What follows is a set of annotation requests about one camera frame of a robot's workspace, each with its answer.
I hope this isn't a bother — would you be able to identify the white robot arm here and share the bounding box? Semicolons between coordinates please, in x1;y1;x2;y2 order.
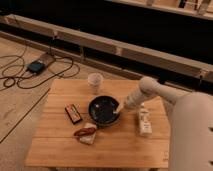
122;77;213;171

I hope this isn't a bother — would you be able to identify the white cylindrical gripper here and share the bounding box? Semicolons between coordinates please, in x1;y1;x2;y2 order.
113;88;146;115

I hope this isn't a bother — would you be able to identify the black power adapter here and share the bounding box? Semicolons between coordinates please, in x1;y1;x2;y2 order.
27;61;45;74

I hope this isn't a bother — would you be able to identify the small red-brown box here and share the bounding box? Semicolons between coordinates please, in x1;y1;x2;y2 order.
65;104;82;124

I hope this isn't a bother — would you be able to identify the dark ceramic bowl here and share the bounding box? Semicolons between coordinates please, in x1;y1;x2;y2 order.
88;96;119;126

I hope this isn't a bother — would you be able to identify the hot dog toy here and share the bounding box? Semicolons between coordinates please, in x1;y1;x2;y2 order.
74;123;97;145

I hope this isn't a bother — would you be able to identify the wooden rail frame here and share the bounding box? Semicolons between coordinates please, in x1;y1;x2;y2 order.
0;15;213;83

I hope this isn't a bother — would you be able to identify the white squeeze bottle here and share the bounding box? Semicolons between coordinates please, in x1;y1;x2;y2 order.
138;104;152;136

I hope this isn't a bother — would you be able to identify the wooden table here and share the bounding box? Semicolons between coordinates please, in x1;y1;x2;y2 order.
25;79;169;168

